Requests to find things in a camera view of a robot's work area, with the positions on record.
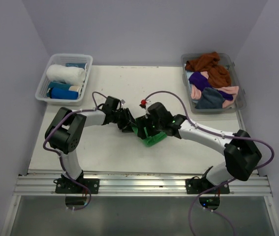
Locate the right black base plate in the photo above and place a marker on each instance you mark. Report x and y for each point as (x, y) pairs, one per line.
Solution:
(197, 185)

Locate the aluminium mounting rail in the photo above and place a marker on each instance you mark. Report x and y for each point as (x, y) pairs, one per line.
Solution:
(136, 184)

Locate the white towel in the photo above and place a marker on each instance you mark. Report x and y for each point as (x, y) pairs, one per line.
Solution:
(68, 75)

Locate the green towel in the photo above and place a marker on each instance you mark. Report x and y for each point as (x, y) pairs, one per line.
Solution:
(149, 142)

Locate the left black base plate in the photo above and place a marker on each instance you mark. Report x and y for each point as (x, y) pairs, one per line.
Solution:
(66, 186)

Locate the light blue towel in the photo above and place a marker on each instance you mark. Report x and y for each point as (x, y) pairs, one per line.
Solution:
(188, 74)

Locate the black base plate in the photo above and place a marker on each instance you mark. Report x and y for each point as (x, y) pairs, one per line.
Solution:
(197, 185)
(66, 186)

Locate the teal rolled towel with swirl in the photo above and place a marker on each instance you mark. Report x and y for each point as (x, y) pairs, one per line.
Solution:
(83, 66)

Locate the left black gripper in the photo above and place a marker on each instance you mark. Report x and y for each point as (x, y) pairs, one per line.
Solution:
(128, 121)

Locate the brown towel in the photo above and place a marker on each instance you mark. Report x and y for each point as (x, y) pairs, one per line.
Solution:
(218, 74)

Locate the teal and cream rolled towel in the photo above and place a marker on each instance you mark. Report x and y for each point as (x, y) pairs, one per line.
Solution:
(64, 87)

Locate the blue rolled towel front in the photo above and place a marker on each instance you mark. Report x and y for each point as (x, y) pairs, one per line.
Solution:
(58, 93)

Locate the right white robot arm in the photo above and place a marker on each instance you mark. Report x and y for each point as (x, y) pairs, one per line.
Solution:
(241, 155)

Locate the dark grey-blue towel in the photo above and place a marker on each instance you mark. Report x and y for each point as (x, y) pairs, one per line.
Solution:
(210, 99)

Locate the pink towel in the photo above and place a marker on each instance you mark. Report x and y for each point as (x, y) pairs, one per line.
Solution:
(233, 90)

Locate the white plastic basket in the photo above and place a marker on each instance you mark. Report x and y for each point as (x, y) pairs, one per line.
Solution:
(62, 59)

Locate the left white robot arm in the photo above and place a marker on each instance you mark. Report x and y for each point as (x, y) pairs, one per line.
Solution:
(64, 132)

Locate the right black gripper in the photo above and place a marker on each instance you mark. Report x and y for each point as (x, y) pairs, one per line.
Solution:
(142, 122)

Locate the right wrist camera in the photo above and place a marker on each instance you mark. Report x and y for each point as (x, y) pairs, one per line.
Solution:
(145, 104)

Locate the purple towel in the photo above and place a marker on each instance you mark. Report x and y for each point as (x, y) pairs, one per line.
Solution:
(199, 83)

